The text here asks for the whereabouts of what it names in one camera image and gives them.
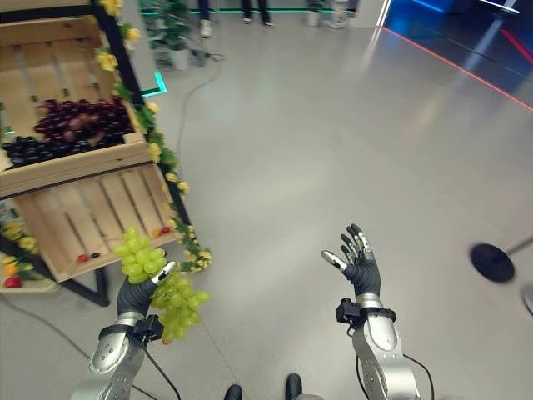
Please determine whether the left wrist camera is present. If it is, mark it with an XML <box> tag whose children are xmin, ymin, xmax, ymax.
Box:
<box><xmin>132</xmin><ymin>314</ymin><xmax>164</xmax><ymax>343</ymax></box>

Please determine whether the person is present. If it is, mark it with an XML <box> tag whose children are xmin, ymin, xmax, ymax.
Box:
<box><xmin>241</xmin><ymin>0</ymin><xmax>276</xmax><ymax>29</ymax></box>
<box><xmin>197</xmin><ymin>0</ymin><xmax>214</xmax><ymax>39</ymax></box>

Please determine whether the red grape bunch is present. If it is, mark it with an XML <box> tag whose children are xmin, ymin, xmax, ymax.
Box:
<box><xmin>33</xmin><ymin>96</ymin><xmax>133</xmax><ymax>145</ymax></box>

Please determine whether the green grape bunch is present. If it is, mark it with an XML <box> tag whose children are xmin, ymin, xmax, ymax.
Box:
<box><xmin>112</xmin><ymin>226</ymin><xmax>211</xmax><ymax>345</ymax></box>

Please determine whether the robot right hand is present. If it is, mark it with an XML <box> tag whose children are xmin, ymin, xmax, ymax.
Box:
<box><xmin>321</xmin><ymin>223</ymin><xmax>382</xmax><ymax>298</ymax></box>

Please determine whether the potted green plant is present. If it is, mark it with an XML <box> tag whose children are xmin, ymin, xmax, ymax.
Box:
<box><xmin>150</xmin><ymin>0</ymin><xmax>193</xmax><ymax>71</ymax></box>

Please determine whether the large wooden crate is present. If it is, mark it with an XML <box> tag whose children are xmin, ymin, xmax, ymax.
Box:
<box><xmin>0</xmin><ymin>15</ymin><xmax>152</xmax><ymax>198</ymax></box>

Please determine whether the black metal display stand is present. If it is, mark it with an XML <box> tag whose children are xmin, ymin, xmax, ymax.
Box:
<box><xmin>0</xmin><ymin>0</ymin><xmax>192</xmax><ymax>308</ymax></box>

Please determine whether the black stanchion base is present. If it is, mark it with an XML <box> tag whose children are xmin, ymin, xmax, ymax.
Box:
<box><xmin>469</xmin><ymin>235</ymin><xmax>533</xmax><ymax>285</ymax></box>

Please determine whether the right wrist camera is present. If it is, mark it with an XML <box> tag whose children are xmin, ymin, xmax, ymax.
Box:
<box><xmin>335</xmin><ymin>297</ymin><xmax>361</xmax><ymax>326</ymax></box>

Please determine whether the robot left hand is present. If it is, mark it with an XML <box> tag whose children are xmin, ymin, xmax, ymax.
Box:
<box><xmin>117</xmin><ymin>261</ymin><xmax>177</xmax><ymax>317</ymax></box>

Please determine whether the grey floor cable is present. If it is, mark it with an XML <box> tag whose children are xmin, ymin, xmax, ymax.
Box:
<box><xmin>174</xmin><ymin>49</ymin><xmax>228</xmax><ymax>168</ymax></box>

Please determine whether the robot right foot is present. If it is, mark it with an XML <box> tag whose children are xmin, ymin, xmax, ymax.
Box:
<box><xmin>284</xmin><ymin>372</ymin><xmax>303</xmax><ymax>400</ymax></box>

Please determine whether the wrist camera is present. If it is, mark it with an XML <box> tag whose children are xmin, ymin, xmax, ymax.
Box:
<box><xmin>335</xmin><ymin>297</ymin><xmax>361</xmax><ymax>326</ymax></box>
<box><xmin>132</xmin><ymin>314</ymin><xmax>164</xmax><ymax>343</ymax></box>

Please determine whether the small wooden crate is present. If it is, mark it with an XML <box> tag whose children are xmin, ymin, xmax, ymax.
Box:
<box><xmin>13</xmin><ymin>161</ymin><xmax>181</xmax><ymax>284</ymax></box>

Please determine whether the dark purple grape bunch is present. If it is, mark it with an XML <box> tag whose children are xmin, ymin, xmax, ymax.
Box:
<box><xmin>2</xmin><ymin>135</ymin><xmax>55</xmax><ymax>166</ymax></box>

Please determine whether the yellow flower garland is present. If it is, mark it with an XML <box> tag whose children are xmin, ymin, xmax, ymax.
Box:
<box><xmin>94</xmin><ymin>0</ymin><xmax>213</xmax><ymax>274</ymax></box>

